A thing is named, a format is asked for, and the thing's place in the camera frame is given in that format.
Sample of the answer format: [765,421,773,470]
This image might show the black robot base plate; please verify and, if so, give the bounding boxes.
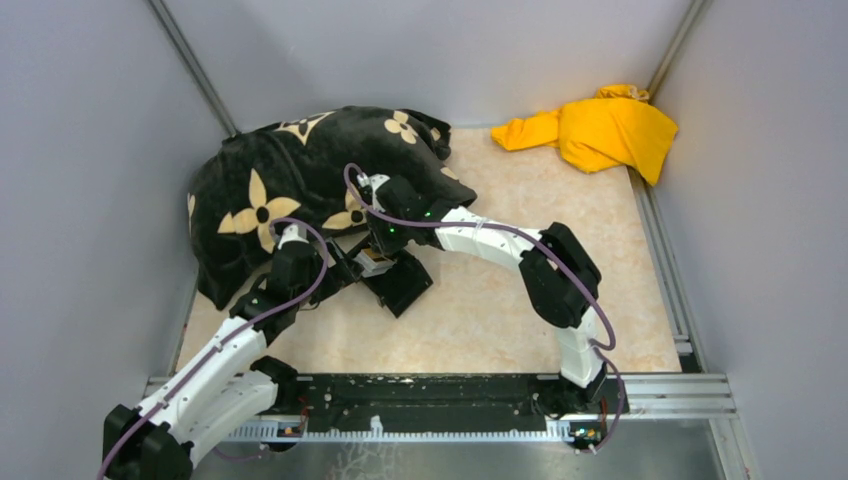
[267,373,629,452]

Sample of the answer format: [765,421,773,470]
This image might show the aluminium front rail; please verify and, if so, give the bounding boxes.
[622,373,737,420]

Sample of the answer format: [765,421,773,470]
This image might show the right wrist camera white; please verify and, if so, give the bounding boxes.
[355,173,390,203]

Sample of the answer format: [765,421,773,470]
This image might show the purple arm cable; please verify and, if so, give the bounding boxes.
[95,217,331,480]
[343,162,627,455]

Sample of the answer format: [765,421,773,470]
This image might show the black floral plush pillow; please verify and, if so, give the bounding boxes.
[186,106,477,310]

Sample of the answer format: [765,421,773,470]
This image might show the white toothed cable strip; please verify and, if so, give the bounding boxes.
[224,417,574,444]

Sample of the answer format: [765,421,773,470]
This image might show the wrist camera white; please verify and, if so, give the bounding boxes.
[355,173,390,203]
[276,224,309,250]

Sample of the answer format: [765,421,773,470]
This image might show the black card tray box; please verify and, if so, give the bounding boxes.
[360,249,433,318]

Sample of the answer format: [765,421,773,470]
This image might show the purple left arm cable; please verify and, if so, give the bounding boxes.
[95,217,331,480]

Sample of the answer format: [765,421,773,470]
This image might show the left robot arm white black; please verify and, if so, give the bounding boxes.
[97,240,363,479]

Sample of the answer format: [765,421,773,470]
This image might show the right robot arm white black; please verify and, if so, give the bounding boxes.
[355,173,606,412]

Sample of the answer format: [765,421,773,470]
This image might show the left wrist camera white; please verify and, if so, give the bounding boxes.
[276,224,309,250]

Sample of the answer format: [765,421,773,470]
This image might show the yellow cloth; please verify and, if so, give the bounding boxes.
[490,84,679,186]

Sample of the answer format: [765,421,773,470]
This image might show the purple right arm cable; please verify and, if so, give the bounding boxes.
[343,162,627,455]

